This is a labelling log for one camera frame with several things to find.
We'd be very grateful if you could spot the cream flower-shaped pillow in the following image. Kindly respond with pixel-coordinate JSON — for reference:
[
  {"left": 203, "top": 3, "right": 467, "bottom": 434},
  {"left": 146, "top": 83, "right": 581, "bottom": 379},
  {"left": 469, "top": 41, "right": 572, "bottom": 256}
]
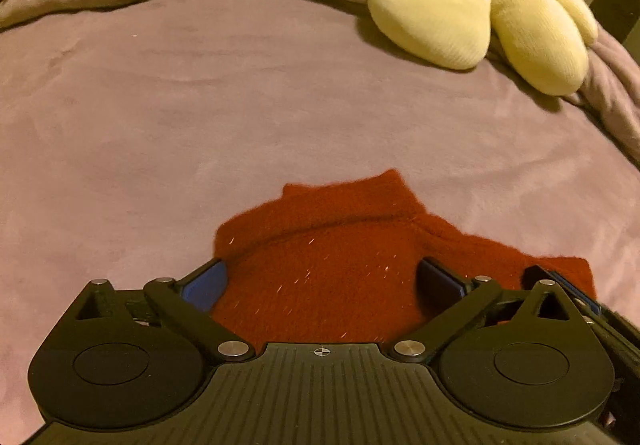
[{"left": 306, "top": 0, "right": 599, "bottom": 97}]

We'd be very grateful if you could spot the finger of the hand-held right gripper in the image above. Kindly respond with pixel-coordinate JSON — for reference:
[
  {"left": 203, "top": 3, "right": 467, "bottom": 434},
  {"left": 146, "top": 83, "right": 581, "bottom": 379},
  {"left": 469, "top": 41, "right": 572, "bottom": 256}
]
[{"left": 521, "top": 264, "right": 604, "bottom": 322}]

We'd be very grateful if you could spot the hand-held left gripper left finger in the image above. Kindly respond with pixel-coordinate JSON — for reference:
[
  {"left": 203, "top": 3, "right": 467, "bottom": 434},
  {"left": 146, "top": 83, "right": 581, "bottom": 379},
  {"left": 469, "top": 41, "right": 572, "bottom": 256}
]
[{"left": 71, "top": 259, "right": 257, "bottom": 362}]

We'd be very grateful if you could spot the purple bed sheet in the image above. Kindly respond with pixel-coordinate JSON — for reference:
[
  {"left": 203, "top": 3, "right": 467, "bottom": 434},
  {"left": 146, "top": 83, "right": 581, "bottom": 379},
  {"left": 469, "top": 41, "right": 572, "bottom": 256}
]
[{"left": 0, "top": 0, "right": 640, "bottom": 445}]

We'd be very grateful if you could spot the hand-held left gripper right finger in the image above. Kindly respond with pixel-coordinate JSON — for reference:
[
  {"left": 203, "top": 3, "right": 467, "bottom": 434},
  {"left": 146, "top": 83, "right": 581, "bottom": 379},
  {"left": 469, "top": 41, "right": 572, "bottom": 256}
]
[{"left": 391, "top": 255, "right": 589, "bottom": 366}]

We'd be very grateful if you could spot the red wool coat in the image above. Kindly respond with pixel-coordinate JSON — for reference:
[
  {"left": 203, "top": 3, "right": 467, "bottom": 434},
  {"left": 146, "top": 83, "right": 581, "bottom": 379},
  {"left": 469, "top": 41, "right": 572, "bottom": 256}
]
[{"left": 210, "top": 168, "right": 597, "bottom": 350}]

